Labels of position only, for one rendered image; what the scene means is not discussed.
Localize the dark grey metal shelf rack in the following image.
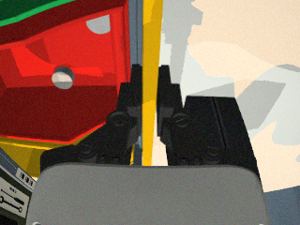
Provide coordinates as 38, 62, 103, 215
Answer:
0, 0, 143, 192

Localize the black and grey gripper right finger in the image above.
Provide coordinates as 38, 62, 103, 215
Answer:
156, 65, 257, 175

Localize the yellow vertical bar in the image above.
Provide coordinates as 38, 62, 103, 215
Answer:
142, 0, 163, 165

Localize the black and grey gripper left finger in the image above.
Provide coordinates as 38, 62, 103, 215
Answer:
40, 64, 143, 172

